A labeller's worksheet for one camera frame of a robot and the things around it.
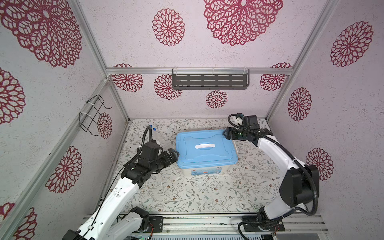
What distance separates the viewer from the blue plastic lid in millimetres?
786

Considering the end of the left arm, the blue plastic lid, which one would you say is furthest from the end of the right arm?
the end of the left arm

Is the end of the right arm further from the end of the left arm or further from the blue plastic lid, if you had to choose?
the end of the left arm
